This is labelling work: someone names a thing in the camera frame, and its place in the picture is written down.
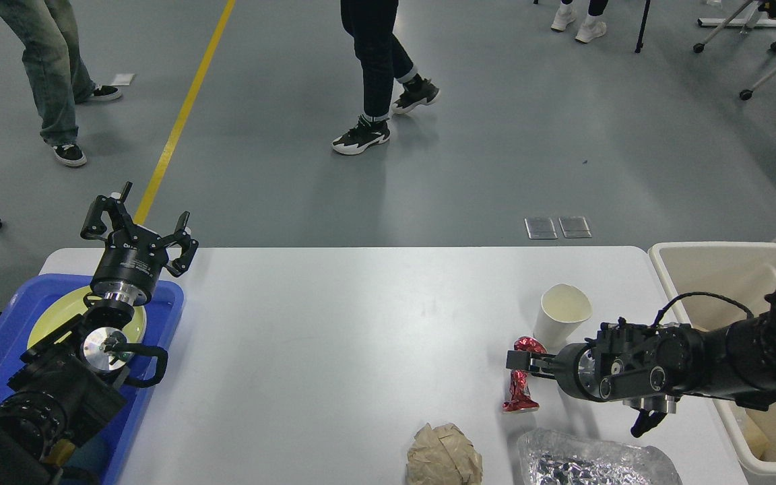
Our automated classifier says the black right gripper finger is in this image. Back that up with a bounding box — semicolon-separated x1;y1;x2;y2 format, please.
506;350;556;379

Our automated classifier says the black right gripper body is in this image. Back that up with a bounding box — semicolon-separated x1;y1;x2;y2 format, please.
552;343;597;402

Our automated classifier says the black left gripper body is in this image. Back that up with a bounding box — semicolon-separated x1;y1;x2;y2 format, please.
90;228;168;306

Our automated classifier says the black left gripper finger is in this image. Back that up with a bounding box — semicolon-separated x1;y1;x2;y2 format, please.
159;212;198;278
80;182;133;240

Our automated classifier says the red foil wrapper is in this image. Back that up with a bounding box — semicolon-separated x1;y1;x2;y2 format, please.
502;335;547;412

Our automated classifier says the white paper cup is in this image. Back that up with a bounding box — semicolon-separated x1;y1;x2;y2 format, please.
533;284;593;353

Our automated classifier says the yellow plate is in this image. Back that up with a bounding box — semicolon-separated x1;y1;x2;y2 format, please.
26;286;147;349

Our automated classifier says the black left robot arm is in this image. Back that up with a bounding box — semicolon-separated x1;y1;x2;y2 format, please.
0;183;198;484

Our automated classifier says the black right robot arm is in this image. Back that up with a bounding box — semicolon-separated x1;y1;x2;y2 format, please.
506;289;776;438

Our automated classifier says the crumpled brown paper ball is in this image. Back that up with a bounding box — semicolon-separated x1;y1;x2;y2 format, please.
406;423;484;484

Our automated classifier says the floor outlet plate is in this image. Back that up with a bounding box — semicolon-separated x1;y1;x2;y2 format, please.
524;217;593;240

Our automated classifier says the beige plastic bin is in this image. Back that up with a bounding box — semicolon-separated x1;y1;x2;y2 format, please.
649;242;776;476

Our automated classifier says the brown paper in bin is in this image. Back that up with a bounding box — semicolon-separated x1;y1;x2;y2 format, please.
731;404;772;460

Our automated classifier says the person in baggy jeans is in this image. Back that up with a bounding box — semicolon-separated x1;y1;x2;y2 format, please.
0;1;121;168

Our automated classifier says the blue plastic tray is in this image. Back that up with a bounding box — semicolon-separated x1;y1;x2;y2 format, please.
0;273;185;484

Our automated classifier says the person in green-black sneakers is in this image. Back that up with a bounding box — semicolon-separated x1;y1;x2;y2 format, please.
331;1;441;156

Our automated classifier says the rolling chair base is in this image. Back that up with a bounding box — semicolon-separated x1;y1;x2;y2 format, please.
692;0;776;102

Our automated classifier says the black tripod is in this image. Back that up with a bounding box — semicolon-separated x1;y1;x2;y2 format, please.
634;0;652;53

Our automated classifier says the person in black leggings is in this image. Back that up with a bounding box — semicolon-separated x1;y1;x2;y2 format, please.
550;0;610;44

